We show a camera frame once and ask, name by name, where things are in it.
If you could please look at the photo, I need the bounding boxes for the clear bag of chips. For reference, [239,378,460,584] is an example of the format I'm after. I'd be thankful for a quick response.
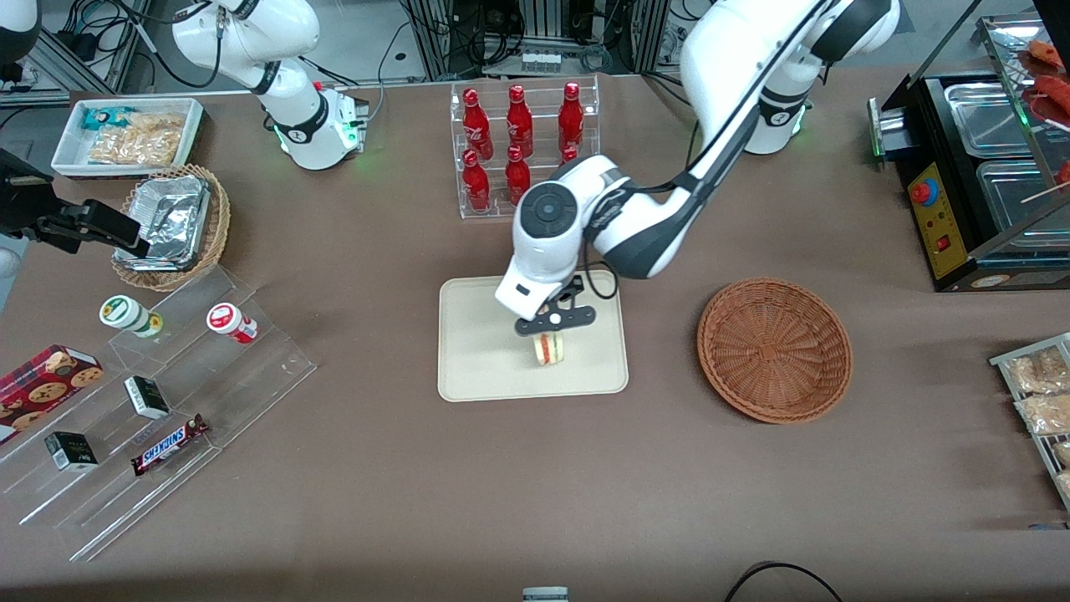
[88,113,187,167]

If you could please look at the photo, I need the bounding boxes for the clear acrylic stepped stand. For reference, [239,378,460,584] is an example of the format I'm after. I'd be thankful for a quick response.
[0,265,318,563]

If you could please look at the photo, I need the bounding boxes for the steel warmer pan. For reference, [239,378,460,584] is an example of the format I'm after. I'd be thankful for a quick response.
[976,159,1070,237]
[945,82,1034,160]

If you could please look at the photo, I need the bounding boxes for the teal snack pack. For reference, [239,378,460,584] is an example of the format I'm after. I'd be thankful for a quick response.
[81,106,135,131]

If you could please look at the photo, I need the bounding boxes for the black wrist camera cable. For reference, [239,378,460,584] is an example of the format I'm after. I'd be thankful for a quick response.
[578,266,620,302]

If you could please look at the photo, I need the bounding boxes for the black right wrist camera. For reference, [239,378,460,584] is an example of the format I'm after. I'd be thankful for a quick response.
[0,149,56,195]

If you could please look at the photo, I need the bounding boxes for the red cookie box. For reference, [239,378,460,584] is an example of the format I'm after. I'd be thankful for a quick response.
[0,344,105,432]

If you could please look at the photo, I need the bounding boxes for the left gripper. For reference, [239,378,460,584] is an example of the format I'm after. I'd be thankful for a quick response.
[494,258,597,337]

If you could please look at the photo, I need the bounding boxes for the green lid cup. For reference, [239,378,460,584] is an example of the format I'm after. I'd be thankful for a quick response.
[99,295,165,339]

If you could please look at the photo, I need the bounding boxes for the black food warmer case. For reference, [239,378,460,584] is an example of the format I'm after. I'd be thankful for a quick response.
[868,13,1070,293]

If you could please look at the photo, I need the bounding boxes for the small black box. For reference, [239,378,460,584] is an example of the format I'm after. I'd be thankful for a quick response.
[124,375,172,421]
[44,431,99,472]

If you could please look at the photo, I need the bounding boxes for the brown round wicker basket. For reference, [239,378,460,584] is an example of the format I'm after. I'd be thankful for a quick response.
[697,277,853,425]

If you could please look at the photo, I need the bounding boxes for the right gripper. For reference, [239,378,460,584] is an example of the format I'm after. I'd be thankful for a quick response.
[0,191,152,282]

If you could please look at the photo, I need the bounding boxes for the beige plastic tray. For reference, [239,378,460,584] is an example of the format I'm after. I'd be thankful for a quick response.
[438,270,629,403]

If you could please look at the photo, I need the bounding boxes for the Snickers chocolate bar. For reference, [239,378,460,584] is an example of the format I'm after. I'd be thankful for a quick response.
[131,414,211,478]

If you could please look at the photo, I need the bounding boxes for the wire rack tray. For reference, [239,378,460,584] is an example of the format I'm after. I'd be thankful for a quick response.
[990,333,1070,513]

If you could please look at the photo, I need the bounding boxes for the tan wicker basket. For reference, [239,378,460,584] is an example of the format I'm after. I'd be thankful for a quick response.
[111,164,232,293]

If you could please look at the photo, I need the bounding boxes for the clear acrylic bottle rack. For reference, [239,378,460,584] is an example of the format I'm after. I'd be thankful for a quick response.
[450,75,601,220]

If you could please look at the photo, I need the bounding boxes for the red lid cup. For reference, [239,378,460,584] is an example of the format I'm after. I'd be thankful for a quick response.
[206,303,260,345]

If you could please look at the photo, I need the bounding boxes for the black floor cable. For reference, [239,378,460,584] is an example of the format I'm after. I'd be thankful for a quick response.
[723,561,845,602]

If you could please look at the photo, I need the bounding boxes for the white rectangular bin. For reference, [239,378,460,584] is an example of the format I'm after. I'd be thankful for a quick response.
[51,98,206,180]

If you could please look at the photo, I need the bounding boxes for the aluminium equipment rack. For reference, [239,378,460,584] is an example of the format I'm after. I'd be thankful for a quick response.
[401,0,670,81]

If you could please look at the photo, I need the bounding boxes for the aluminium foil containers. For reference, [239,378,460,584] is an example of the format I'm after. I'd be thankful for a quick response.
[115,174,212,273]

